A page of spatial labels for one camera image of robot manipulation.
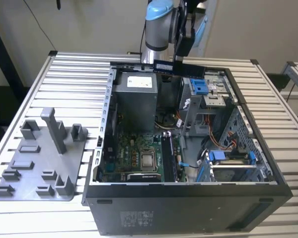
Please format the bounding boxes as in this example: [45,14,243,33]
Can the orange drive wires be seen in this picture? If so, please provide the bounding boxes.
[205,113,237,150]

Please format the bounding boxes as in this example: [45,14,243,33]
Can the green motherboard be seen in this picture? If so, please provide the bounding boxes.
[99,132,189,183]

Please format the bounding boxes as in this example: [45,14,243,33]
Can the black graphics card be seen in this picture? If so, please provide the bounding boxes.
[126,173,162,183]

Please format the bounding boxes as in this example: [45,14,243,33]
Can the grey neighbouring table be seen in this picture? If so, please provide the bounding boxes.
[279,60,298,105]

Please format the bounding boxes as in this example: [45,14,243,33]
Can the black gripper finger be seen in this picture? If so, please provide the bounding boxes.
[174,55,184,75]

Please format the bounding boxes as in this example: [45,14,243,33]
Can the blue drive latch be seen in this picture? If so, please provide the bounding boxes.
[189,75,210,96]

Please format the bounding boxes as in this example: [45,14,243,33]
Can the silver CPU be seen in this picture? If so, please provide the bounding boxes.
[141,154,156,171]

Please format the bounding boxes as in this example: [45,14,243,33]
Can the black slanted post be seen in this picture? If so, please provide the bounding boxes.
[0,16,24,88]

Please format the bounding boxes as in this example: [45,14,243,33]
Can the power supply wire bundle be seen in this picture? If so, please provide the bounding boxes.
[154,111,182,130]

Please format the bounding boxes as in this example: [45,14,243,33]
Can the black PC case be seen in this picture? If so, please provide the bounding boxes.
[80,60,294,236]

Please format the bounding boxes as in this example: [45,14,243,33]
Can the blue RAM stick white label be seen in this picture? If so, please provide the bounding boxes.
[153,59,206,76]

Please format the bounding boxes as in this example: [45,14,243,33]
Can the thin black wall cable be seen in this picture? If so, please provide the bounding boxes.
[23,0,57,52]

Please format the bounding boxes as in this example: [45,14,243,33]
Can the blue plug wire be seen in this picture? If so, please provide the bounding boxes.
[178,160,202,170]

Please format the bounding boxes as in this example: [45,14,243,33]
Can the grey parts rack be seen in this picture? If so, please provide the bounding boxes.
[0,107,90,202]

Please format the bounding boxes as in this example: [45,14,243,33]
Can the grey power supply unit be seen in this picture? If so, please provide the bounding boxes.
[111,71,158,133]

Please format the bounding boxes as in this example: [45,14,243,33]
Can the metal socket cover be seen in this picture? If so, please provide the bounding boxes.
[139,148,157,173]

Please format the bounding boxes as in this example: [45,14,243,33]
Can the hard disk in blue carrier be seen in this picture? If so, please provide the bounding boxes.
[203,149,267,183]

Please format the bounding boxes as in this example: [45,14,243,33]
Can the grey drive cage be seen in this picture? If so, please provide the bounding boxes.
[178,71,239,137]

